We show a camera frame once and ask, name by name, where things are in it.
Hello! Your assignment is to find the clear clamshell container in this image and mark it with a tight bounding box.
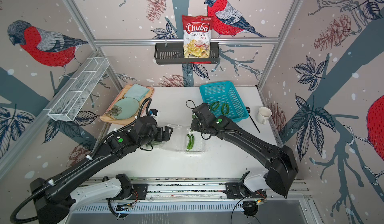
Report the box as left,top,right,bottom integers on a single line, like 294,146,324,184
163,123,208,154
140,141,165,152

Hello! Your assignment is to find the green pepper bunch container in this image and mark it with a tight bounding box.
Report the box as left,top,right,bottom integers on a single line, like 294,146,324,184
146,142,163,148
186,134,195,151

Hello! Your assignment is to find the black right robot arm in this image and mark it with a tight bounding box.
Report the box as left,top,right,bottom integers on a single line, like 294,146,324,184
191,103,299,198

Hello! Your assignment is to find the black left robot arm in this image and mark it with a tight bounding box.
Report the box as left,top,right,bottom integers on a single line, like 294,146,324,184
31,116,174,224

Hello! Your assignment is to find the teal plastic basket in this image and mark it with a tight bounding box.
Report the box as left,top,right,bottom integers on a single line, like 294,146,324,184
199,81,249,123

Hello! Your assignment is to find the pale green round plate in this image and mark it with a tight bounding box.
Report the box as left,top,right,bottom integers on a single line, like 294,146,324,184
110,98,139,120

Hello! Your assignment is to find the light teal folded cloth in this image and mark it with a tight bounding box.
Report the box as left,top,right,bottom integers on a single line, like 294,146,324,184
124,84,150,102

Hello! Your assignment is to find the white ceramic mug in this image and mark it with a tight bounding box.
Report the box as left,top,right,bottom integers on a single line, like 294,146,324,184
257,107,272,125

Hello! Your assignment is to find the Chuba cassava chips bag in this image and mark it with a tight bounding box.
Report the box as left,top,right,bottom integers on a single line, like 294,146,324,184
182,15,213,58

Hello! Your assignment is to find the aluminium front rail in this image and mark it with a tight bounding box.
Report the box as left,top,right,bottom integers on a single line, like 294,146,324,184
80,177,310,202

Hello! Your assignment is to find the black left arm base bracket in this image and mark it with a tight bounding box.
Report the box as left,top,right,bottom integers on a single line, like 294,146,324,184
109,174,149,201

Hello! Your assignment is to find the black right arm base bracket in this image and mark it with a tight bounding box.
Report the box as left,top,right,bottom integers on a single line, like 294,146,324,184
223,171,267,200

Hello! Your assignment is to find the black wire shelf basket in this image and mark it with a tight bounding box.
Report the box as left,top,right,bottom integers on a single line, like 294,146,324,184
154,42,221,65

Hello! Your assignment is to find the white wire wall shelf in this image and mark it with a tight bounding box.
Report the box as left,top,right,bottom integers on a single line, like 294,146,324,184
48,57,110,121

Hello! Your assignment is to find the black corrugated cable conduit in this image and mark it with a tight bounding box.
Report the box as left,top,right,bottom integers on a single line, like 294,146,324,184
9,97,154,224

